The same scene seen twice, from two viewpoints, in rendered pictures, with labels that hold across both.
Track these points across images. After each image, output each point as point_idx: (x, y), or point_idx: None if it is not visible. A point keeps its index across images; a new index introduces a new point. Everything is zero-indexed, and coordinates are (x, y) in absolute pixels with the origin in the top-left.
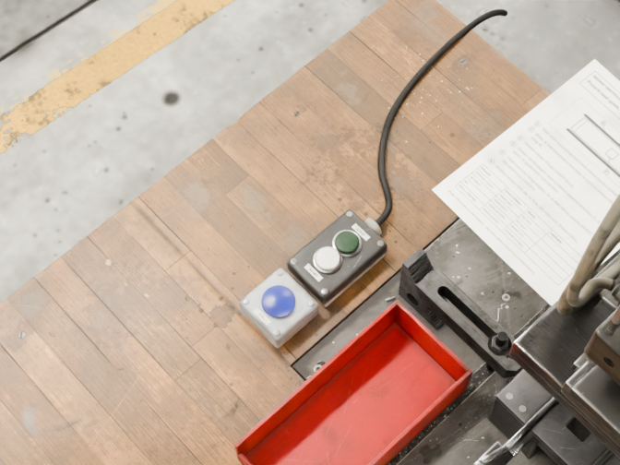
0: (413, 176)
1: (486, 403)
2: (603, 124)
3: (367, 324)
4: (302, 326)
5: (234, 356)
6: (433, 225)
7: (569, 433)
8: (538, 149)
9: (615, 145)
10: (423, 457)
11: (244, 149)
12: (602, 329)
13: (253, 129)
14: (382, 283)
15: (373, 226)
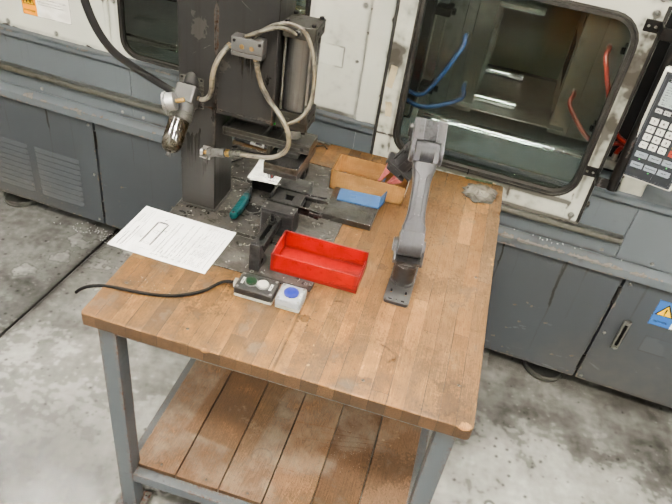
0: (200, 281)
1: None
2: (141, 236)
3: (277, 276)
4: None
5: (318, 308)
6: (220, 270)
7: (293, 199)
8: (164, 250)
9: (150, 231)
10: None
11: (218, 340)
12: (305, 115)
13: (205, 341)
14: None
15: (237, 278)
